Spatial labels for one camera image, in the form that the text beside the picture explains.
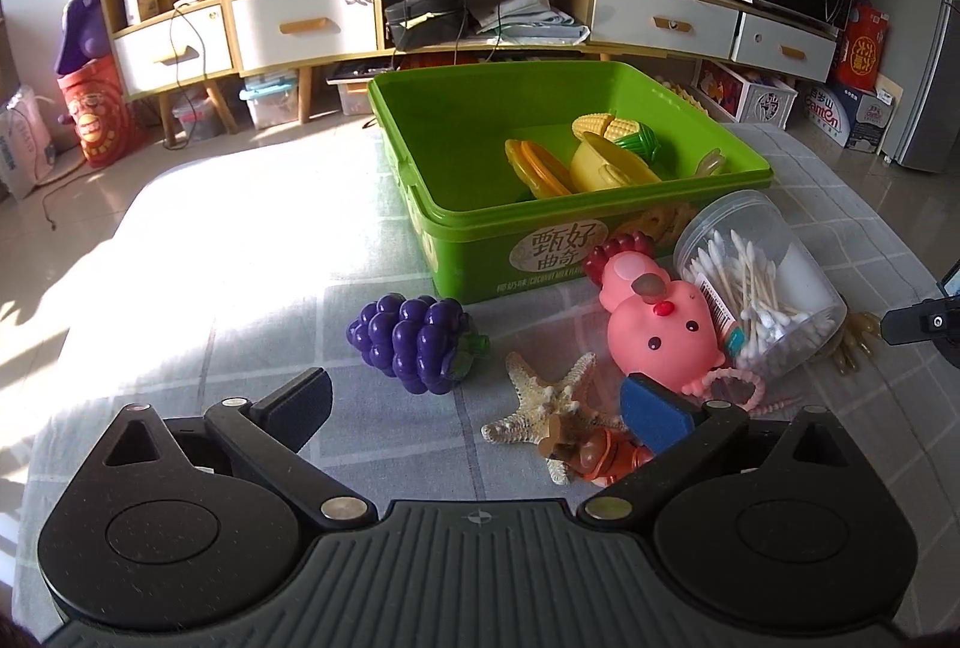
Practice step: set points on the purple toy grapes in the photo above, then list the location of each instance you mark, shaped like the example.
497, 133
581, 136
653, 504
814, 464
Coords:
429, 345

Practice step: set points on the brown rubber claw toy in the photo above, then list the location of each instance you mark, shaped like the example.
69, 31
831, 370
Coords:
853, 340

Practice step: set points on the yellow toy pot lid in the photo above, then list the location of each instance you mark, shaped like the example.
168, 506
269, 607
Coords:
543, 174

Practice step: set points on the wooden tv cabinet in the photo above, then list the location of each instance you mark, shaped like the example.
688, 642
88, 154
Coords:
211, 39

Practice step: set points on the beige starfish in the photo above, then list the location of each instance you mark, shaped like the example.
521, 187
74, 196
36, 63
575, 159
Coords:
539, 400

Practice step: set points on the orange toy figure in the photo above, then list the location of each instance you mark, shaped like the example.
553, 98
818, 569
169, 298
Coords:
583, 451

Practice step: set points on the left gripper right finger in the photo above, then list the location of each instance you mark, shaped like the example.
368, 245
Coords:
658, 418

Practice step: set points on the toy corn cob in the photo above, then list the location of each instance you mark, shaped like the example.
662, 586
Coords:
630, 135

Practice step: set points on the pink rubber pig toy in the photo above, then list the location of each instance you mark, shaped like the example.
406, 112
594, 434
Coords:
657, 326

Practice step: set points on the clear cotton swab jar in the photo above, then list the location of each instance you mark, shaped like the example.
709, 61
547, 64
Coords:
773, 305

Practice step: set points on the egg carton tray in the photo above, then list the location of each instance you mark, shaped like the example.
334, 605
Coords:
681, 93

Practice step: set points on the yellow toy pot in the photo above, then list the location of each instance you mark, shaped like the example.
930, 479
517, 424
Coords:
599, 165

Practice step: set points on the white plastic shopping bag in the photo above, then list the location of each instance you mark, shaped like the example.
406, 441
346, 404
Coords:
28, 153

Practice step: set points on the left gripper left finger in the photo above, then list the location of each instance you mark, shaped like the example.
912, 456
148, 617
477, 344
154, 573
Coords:
271, 430

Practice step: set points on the red paper bag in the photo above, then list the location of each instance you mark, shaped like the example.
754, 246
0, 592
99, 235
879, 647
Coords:
105, 123

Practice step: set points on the green plastic storage bin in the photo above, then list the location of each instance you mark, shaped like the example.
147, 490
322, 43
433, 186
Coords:
484, 158

